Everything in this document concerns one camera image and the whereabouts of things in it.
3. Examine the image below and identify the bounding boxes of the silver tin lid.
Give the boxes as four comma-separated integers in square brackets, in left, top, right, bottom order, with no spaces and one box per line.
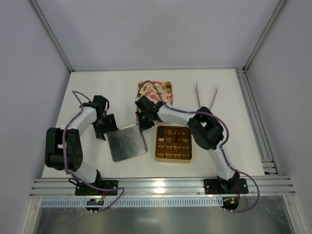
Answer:
[107,123,148,162]

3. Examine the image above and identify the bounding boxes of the metal tongs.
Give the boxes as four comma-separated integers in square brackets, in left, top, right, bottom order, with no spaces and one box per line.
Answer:
[195,82,218,110]

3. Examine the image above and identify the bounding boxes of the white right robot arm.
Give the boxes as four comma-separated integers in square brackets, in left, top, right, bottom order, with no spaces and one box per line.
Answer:
[135,96,240,192]

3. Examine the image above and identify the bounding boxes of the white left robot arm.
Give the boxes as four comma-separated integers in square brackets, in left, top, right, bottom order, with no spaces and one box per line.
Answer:
[45,95,117,191]

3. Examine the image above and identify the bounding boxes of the gold chocolate tin box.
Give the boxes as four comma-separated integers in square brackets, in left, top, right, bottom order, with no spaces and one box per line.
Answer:
[155,126,192,164]

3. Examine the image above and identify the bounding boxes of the floral rectangular tray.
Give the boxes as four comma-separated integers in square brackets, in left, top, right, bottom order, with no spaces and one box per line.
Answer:
[136,80,175,117]

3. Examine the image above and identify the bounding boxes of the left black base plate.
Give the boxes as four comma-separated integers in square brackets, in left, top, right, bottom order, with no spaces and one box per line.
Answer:
[75,180,118,196]

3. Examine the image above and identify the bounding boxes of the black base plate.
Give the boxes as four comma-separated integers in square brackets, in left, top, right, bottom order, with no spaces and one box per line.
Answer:
[75,180,118,196]
[203,178,249,195]

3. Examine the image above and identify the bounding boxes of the slotted cable duct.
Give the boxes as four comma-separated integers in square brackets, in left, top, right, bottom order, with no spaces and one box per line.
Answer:
[40,196,223,209]

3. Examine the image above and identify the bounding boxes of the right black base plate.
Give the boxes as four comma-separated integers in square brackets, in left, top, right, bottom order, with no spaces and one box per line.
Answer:
[203,178,249,195]

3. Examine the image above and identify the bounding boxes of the aluminium right side rail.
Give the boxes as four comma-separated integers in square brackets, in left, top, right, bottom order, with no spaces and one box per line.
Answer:
[235,69,280,176]

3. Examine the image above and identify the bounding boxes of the aluminium rail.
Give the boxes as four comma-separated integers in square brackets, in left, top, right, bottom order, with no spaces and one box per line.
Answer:
[235,69,280,176]
[30,175,295,198]

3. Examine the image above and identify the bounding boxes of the aluminium front rail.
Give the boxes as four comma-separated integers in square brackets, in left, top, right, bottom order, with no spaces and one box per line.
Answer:
[30,175,295,198]

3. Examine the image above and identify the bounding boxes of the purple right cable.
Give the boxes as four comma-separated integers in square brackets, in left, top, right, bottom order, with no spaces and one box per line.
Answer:
[135,80,260,214]

